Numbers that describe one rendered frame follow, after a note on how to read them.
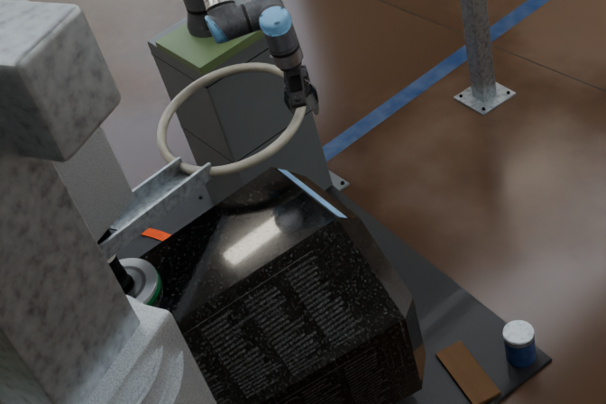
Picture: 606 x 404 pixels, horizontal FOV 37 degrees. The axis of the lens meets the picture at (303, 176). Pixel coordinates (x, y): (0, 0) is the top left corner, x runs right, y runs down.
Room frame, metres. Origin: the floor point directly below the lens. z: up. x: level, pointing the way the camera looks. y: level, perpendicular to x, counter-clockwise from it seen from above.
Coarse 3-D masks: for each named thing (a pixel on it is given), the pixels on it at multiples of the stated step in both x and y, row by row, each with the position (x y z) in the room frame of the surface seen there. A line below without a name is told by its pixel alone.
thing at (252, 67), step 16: (240, 64) 2.52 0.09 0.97; (256, 64) 2.49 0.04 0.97; (208, 80) 2.51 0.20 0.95; (176, 96) 2.47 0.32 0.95; (304, 112) 2.20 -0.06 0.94; (160, 128) 2.35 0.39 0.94; (288, 128) 2.14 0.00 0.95; (160, 144) 2.27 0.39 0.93; (272, 144) 2.09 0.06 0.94; (256, 160) 2.06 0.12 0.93
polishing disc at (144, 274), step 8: (128, 264) 1.87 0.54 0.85; (136, 264) 1.86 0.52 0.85; (144, 264) 1.85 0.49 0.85; (128, 272) 1.84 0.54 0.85; (136, 272) 1.83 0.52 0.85; (144, 272) 1.82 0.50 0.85; (152, 272) 1.81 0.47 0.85; (136, 280) 1.80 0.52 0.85; (144, 280) 1.79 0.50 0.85; (152, 280) 1.78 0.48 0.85; (136, 288) 1.77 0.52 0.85; (144, 288) 1.76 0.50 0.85; (152, 288) 1.75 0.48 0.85; (136, 296) 1.74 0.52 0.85; (144, 296) 1.73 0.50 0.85; (144, 304) 1.71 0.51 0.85
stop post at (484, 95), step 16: (464, 0) 3.19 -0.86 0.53; (480, 0) 3.17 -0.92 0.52; (464, 16) 3.20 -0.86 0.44; (480, 16) 3.16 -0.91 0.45; (464, 32) 3.21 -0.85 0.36; (480, 32) 3.16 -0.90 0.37; (480, 48) 3.15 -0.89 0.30; (480, 64) 3.15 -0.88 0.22; (480, 80) 3.16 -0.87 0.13; (464, 96) 3.23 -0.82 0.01; (480, 96) 3.17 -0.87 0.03; (496, 96) 3.16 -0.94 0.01; (480, 112) 3.09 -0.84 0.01
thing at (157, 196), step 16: (176, 160) 2.15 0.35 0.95; (160, 176) 2.08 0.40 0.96; (176, 176) 2.12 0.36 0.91; (192, 176) 2.03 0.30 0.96; (208, 176) 2.08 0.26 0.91; (144, 192) 2.03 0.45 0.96; (160, 192) 2.04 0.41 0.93; (176, 192) 1.97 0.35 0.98; (192, 192) 2.01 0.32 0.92; (128, 208) 1.97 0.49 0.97; (144, 208) 1.96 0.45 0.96; (160, 208) 1.91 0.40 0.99; (112, 224) 1.90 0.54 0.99; (128, 224) 1.82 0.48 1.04; (144, 224) 1.85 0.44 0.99; (112, 240) 1.76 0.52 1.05; (128, 240) 1.80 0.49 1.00
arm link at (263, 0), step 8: (256, 0) 2.40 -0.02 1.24; (264, 0) 2.39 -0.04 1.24; (272, 0) 2.38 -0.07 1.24; (280, 0) 2.41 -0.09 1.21; (248, 8) 2.38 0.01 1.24; (256, 8) 2.37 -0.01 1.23; (264, 8) 2.35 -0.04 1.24; (248, 16) 2.36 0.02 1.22; (256, 16) 2.36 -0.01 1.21; (256, 24) 2.35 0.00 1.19
